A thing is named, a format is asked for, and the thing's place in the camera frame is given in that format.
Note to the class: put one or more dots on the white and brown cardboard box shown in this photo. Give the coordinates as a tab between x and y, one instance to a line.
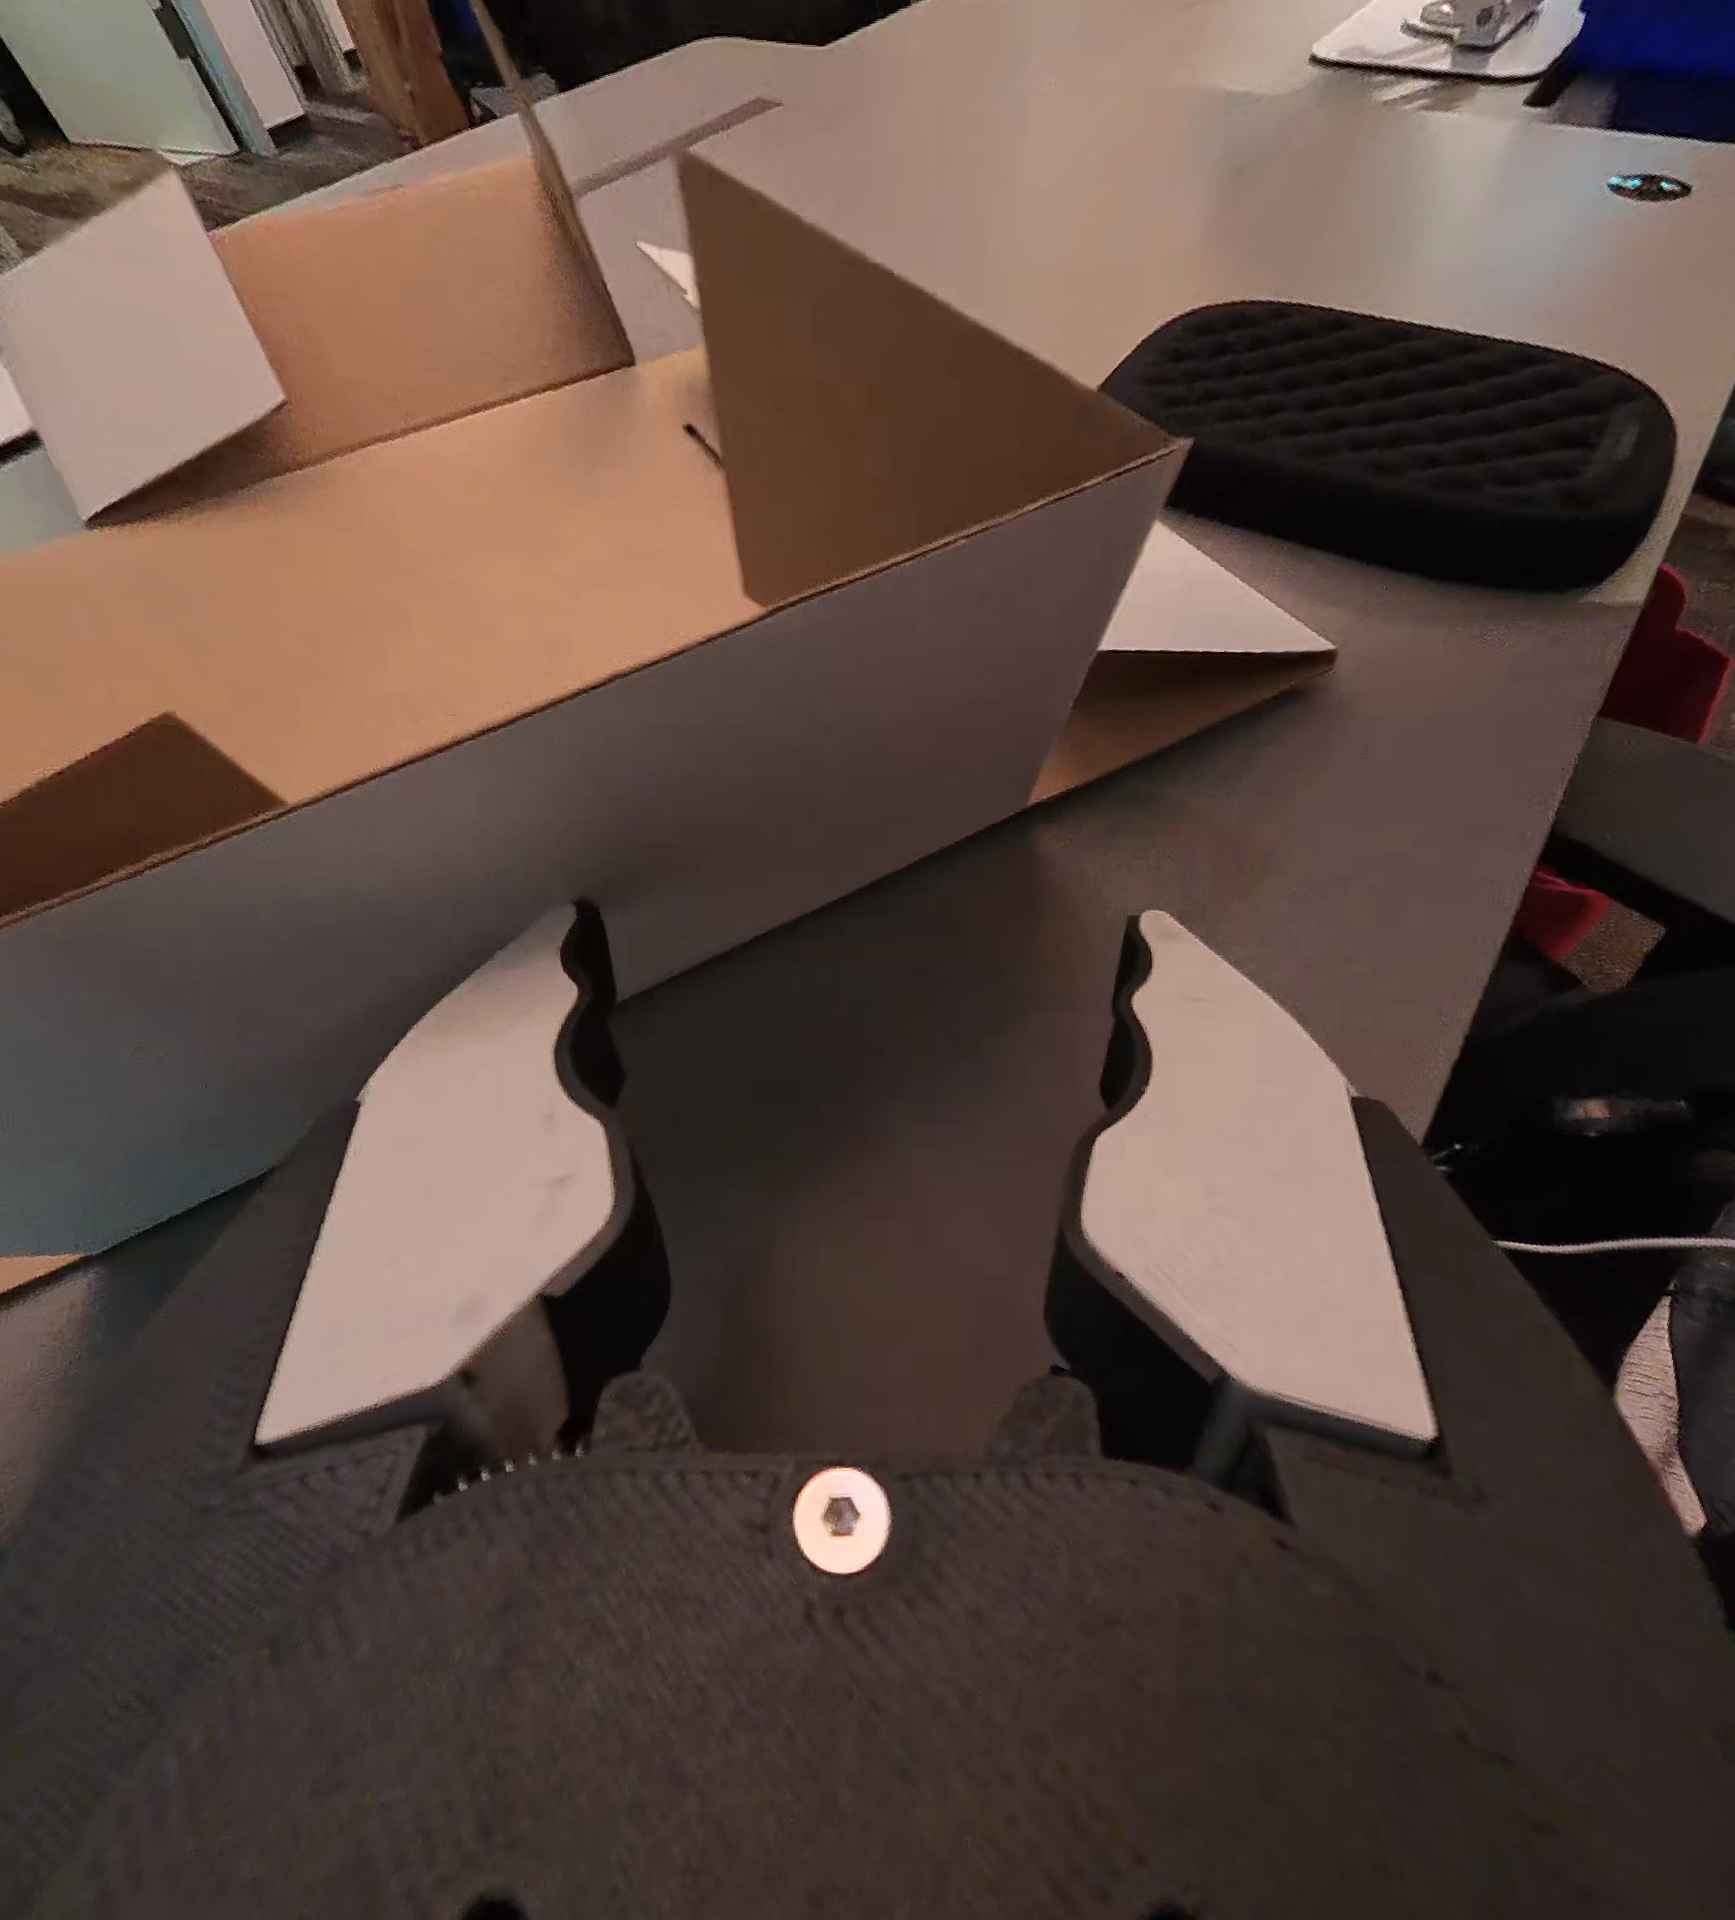
507	600

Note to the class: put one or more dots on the red fabric piece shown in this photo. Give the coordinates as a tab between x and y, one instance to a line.
1678	661

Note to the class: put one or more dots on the blue fabric object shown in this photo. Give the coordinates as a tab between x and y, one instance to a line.
1692	60

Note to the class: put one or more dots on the wooden post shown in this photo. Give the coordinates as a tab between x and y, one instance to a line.
403	60

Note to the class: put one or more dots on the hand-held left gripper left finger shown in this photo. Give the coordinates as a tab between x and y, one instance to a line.
463	1200

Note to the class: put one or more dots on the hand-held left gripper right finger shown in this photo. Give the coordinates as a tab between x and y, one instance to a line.
1242	1214

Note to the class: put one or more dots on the white cabinet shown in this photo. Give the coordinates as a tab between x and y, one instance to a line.
103	60

